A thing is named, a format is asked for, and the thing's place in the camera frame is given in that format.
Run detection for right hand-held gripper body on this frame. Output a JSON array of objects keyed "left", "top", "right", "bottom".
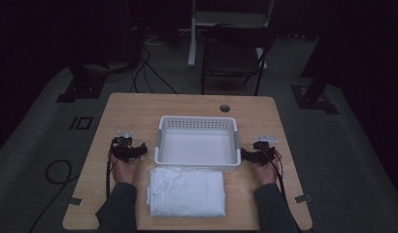
[{"left": 251, "top": 135, "right": 281, "bottom": 166}]

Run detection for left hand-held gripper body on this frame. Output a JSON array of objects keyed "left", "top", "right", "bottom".
[{"left": 111, "top": 130, "right": 139, "bottom": 161}]

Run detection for person's left hand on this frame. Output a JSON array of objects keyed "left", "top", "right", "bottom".
[{"left": 111, "top": 154, "right": 142, "bottom": 186}]

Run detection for person's right hand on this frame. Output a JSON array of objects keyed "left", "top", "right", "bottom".
[{"left": 252, "top": 149, "right": 283, "bottom": 186}]

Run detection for white plastic basket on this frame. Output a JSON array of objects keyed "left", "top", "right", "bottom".
[{"left": 153, "top": 115, "right": 243, "bottom": 173}]

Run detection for white folded cloth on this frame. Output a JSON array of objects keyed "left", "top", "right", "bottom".
[{"left": 146, "top": 166, "right": 227, "bottom": 218}]

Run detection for grey tape strip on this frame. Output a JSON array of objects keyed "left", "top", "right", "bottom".
[
  {"left": 67, "top": 196, "right": 84, "bottom": 207},
  {"left": 293, "top": 193, "right": 314, "bottom": 205}
]

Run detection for black stand base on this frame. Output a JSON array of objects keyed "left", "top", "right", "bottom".
[{"left": 55, "top": 63, "right": 108, "bottom": 104}]

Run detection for black stand with base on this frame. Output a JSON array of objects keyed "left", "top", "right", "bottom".
[{"left": 290, "top": 0, "right": 341, "bottom": 116}]

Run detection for black folding chair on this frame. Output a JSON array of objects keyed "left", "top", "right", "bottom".
[{"left": 200, "top": 23, "right": 279, "bottom": 97}]

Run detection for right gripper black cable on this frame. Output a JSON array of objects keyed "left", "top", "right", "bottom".
[{"left": 260, "top": 149, "right": 288, "bottom": 202}]

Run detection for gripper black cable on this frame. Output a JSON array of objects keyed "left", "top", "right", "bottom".
[
  {"left": 105, "top": 139, "right": 117, "bottom": 199},
  {"left": 260, "top": 149, "right": 288, "bottom": 202}
]

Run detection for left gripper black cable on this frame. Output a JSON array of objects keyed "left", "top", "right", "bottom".
[{"left": 105, "top": 139, "right": 117, "bottom": 199}]

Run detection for black floor cable loop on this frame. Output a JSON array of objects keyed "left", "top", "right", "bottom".
[{"left": 27, "top": 158, "right": 81, "bottom": 233}]

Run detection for black floor cables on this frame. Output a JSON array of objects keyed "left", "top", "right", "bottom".
[{"left": 130, "top": 45, "right": 180, "bottom": 95}]

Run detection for white metal desk frame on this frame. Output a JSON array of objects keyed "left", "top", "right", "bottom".
[{"left": 186, "top": 0, "right": 277, "bottom": 70}]

